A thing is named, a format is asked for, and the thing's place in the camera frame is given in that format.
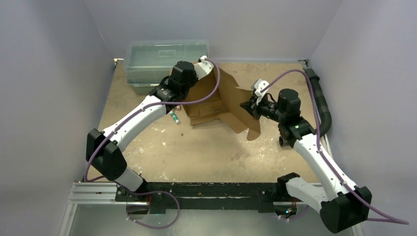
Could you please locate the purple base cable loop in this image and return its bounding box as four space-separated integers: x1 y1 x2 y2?
125 191 181 230

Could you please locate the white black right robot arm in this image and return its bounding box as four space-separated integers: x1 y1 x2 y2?
241 88 372 233

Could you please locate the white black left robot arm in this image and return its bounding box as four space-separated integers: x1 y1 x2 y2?
86 59 213 201

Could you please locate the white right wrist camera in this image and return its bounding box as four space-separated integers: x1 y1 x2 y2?
251 79 269 98

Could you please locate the clear plastic storage bin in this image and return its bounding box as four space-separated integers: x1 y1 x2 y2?
123 39 209 95

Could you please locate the black corrugated hose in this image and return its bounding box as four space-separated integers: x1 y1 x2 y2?
278 66 332 147

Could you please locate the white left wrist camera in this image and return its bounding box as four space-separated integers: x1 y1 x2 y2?
193 56 214 80

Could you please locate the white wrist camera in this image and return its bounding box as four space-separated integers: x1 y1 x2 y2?
251 79 269 98
193 56 214 80

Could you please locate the brown cardboard box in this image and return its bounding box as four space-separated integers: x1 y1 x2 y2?
182 67 261 141

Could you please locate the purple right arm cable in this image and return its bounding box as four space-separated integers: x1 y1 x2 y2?
260 69 410 226

